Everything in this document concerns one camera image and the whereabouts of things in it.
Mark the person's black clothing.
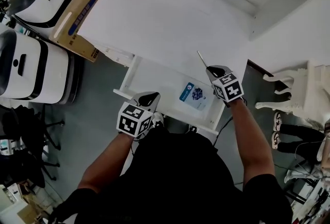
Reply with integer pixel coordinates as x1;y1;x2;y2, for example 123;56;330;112
48;127;293;224

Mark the person's left white shoe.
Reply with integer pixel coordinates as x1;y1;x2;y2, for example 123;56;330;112
152;111;164;128

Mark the ornate white vanity table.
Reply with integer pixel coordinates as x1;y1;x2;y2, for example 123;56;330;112
255;60;330;131

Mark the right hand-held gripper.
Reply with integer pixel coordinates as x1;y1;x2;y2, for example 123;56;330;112
205;65;244;103

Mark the brown cardboard box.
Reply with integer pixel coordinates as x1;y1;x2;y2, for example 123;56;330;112
48;0;106;63

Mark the black office chair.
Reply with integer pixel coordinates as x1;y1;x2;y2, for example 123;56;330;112
0;145;60;190
0;104;65;151

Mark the large white drawer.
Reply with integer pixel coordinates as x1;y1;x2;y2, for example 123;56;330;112
113;55;226;136

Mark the person's right forearm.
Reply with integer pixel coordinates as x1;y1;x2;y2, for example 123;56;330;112
228;99;275;187

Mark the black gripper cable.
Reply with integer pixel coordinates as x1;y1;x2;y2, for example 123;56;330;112
212;116;234;146

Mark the person's left forearm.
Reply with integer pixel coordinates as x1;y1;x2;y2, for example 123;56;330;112
77;132;135;194

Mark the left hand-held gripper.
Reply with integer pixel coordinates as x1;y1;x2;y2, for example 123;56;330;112
116;91;161;138

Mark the thin wooden stick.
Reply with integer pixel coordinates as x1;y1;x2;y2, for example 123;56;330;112
197;50;209;69

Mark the white desk with hutch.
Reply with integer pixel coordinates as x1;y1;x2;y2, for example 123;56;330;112
77;0;330;83

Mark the clear plastic bag with label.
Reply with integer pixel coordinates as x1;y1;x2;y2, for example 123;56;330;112
179;82;210;111

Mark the black metal rack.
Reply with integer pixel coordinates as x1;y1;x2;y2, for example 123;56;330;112
283;179;330;205

